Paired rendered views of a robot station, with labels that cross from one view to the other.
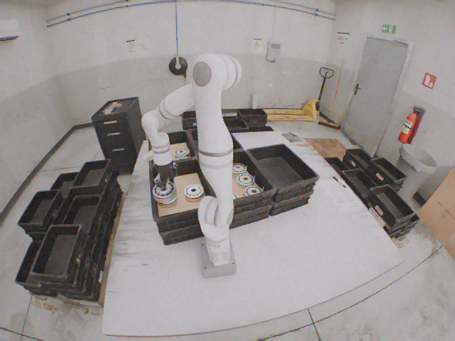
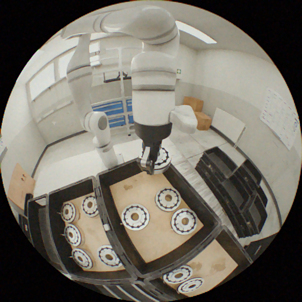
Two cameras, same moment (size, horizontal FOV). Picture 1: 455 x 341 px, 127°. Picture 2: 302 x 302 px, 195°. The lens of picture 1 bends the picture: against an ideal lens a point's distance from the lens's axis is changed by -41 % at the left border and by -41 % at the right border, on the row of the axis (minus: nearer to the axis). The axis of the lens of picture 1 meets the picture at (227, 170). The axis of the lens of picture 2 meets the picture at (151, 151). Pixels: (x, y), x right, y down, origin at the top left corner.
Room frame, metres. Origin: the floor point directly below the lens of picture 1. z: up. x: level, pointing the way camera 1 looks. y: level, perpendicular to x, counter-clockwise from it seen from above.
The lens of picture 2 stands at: (0.76, 0.23, 1.21)
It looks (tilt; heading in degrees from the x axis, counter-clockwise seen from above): 44 degrees down; 171
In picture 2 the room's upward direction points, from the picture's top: straight up
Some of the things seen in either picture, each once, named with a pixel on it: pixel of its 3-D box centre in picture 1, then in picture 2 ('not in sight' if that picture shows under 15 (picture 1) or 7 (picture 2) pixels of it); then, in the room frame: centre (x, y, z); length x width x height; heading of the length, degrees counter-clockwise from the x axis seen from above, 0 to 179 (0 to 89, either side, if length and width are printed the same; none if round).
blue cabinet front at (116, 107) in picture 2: not in sight; (107, 116); (-1.06, -0.43, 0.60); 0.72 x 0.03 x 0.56; 102
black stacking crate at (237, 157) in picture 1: (234, 180); (82, 234); (0.82, -0.04, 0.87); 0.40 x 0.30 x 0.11; 21
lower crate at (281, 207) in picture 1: (276, 183); not in sight; (0.93, -0.32, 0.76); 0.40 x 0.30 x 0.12; 21
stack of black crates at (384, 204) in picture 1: (381, 217); (37, 211); (0.91, -1.46, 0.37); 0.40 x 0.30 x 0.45; 12
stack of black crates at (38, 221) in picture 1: (51, 223); (243, 180); (0.69, 1.56, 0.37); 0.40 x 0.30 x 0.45; 12
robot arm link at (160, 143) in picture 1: (156, 131); (156, 46); (0.60, 0.26, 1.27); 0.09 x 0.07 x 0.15; 150
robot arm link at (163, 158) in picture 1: (158, 151); (163, 101); (0.62, 0.27, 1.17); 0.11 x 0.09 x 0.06; 65
